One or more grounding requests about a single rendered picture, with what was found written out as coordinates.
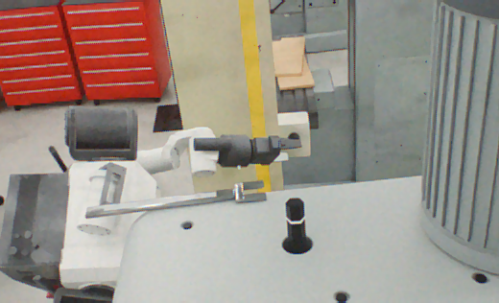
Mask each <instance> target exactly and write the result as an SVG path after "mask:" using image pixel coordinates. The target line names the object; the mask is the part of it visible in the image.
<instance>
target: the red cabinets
mask: <svg viewBox="0 0 499 303"><path fill-rule="evenodd" d="M171 76H172V72H171V67H170V63H169V59H168V53H167V44H166V39H165V35H164V31H163V26H162V21H161V11H160V7H159V3H158V0H0V103H1V101H2V100H3V98H6V101H7V106H13V108H14V110H15V111H19V110H20V106H21V105H31V104H41V103H49V102H66V101H76V104H77V105H81V104H82V99H83V96H84V94H86V96H87V99H88V100H89V101H94V104H95V105H99V104H100V100H110V99H127V98H144V97H154V100H155V102H156V103H159V102H160V97H162V93H163V91H164V90H165V88H166V86H168V81H169V80H170V78H171Z"/></svg>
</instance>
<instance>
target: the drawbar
mask: <svg viewBox="0 0 499 303"><path fill-rule="evenodd" d="M285 205H286V216H287V219H288V220H289V221H302V220H303V217H304V204H303V200H302V199H300V198H288V199H287V202H286V203H285ZM287 232H288V247H289V253H290V254H304V253H306V252H307V246H306V232H305V219H304V221H302V223H293V224H291V223H289V222H288V221H287Z"/></svg>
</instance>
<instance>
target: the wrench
mask: <svg viewBox="0 0 499 303"><path fill-rule="evenodd" d="M233 188H234V189H233ZM233 188H229V189H223V190H217V191H211V192H204V193H197V194H185V195H178V196H172V197H167V198H155V199H141V200H136V201H129V202H123V203H116V204H111V205H97V206H91V207H87V209H86V211H85V215H84V216H85V218H86V219H92V218H99V217H111V216H117V215H124V214H129V213H136V212H143V211H149V210H162V209H168V208H174V207H180V206H186V205H193V204H206V203H211V202H217V201H224V200H231V199H235V200H236V203H244V202H245V203H250V202H255V201H261V200H267V199H266V193H257V194H244V191H246V190H252V189H258V188H265V187H264V181H263V180H257V181H251V182H244V183H243V184H242V183H237V184H234V185H233Z"/></svg>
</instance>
